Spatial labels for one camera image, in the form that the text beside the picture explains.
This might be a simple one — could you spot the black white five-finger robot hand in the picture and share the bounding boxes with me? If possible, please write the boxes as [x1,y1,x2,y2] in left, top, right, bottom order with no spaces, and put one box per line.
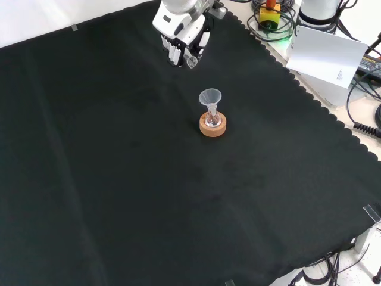
[152,2,213,68]

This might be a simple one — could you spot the clear glass graduated cylinder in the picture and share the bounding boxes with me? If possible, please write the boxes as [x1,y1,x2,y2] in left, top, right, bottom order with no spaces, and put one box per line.
[182,50,198,70]

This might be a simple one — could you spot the clear plastic funnel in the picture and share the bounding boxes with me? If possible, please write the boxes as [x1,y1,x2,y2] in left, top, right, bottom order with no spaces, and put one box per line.
[198,88,223,114]

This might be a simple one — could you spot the yellow stop button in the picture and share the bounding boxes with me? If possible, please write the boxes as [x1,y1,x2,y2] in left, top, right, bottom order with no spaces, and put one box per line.
[258,0,281,31]

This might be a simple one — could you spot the clear round-bottom flask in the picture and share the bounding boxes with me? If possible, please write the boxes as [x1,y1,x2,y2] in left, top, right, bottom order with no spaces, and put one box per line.
[206,110,221,127]

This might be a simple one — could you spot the black cloth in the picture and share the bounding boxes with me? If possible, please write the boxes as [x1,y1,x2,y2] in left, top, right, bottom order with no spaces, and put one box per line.
[0,0,381,286]

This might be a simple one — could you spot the pale board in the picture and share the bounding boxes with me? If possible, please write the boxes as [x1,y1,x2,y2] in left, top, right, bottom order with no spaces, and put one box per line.
[286,25,369,90]

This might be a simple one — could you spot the black power adapter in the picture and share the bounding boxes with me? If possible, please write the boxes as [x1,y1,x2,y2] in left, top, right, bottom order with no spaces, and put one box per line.
[357,55,381,77]

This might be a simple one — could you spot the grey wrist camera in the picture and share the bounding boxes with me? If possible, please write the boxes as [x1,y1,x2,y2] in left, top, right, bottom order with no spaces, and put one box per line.
[208,2,229,19]

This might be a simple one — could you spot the cork ring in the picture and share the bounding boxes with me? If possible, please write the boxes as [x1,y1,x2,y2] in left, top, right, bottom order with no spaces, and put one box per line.
[199,111,227,138]

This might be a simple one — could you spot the black coiled cable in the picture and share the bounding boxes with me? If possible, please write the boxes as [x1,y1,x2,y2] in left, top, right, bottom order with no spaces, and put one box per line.
[352,122,381,137]

